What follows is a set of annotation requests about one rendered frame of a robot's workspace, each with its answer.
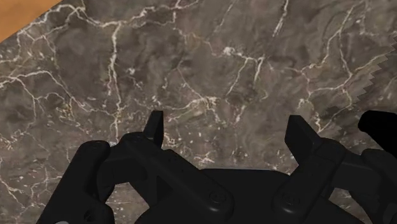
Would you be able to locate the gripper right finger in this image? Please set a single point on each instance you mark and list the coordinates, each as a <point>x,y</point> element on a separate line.
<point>313,158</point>

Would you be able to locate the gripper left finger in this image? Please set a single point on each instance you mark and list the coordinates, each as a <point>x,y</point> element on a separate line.
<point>173,173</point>

